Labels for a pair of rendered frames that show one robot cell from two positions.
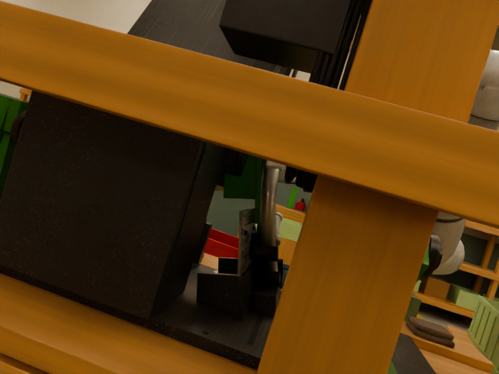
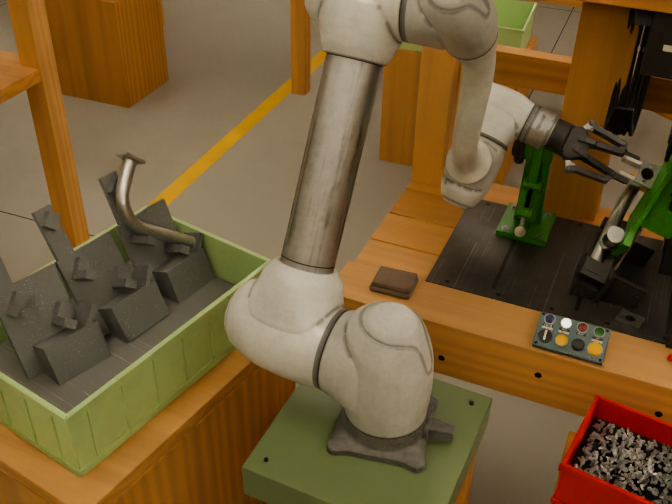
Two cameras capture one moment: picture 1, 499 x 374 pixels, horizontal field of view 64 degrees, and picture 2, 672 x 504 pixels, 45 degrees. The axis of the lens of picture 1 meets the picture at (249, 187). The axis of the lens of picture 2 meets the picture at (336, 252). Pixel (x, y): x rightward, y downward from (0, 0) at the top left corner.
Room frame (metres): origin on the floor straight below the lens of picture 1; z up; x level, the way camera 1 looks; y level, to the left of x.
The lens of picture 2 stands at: (2.53, -0.30, 2.08)
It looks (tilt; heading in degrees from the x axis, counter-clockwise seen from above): 35 degrees down; 194
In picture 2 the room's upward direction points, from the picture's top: 1 degrees clockwise
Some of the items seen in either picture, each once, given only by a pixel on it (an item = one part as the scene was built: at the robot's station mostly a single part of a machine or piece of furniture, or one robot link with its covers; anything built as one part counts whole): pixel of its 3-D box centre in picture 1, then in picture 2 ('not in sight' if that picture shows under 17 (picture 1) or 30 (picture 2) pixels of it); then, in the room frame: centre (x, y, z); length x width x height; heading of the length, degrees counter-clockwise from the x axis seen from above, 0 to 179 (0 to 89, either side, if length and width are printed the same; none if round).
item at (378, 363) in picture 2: not in sight; (383, 361); (1.48, -0.48, 1.09); 0.18 x 0.16 x 0.22; 79
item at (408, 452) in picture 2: not in sight; (394, 418); (1.48, -0.45, 0.95); 0.22 x 0.18 x 0.06; 91
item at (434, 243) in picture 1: (428, 255); (519, 148); (0.66, -0.31, 1.12); 0.07 x 0.03 x 0.08; 172
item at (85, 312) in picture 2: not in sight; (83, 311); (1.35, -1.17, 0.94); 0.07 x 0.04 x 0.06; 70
